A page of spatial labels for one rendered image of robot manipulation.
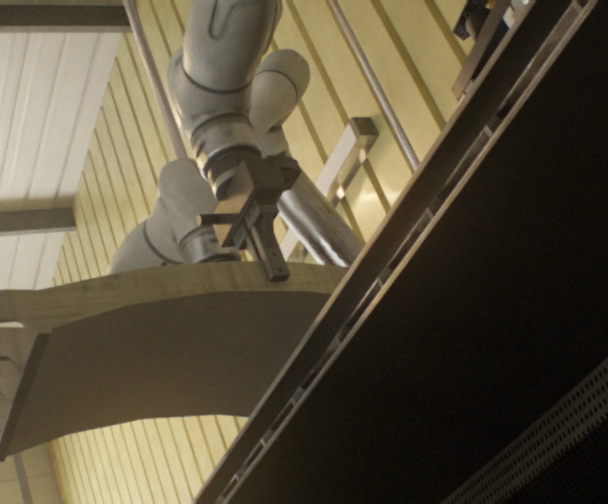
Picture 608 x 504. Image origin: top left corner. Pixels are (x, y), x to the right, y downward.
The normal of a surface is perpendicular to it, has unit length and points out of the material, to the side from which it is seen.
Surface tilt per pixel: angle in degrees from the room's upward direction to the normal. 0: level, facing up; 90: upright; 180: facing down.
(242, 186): 90
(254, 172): 90
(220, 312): 176
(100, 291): 90
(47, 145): 180
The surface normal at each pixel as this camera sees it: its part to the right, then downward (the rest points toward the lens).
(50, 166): 0.32, 0.82
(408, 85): -0.89, 0.08
